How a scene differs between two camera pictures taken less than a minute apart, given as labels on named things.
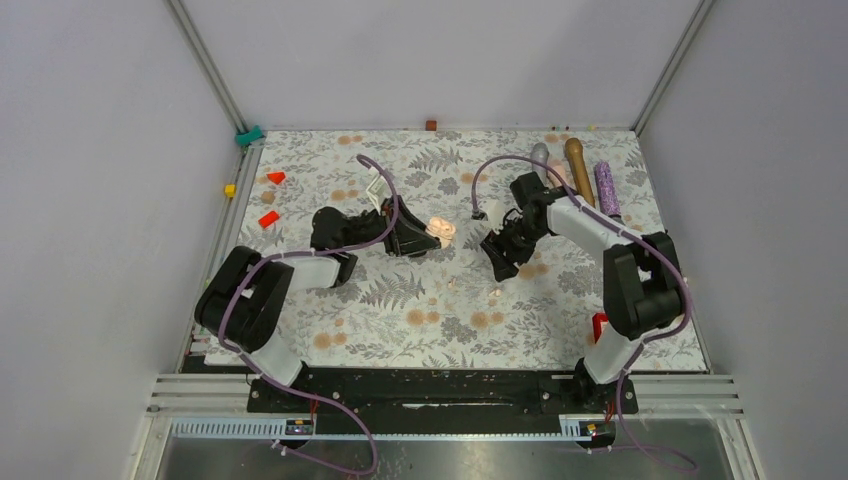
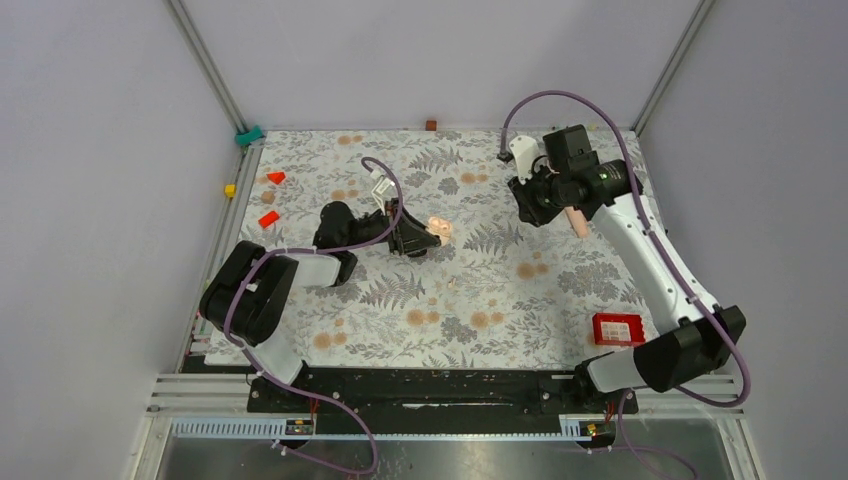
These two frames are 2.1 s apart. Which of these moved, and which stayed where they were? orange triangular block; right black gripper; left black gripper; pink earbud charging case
Moved: right black gripper
Stayed: left black gripper; orange triangular block; pink earbud charging case
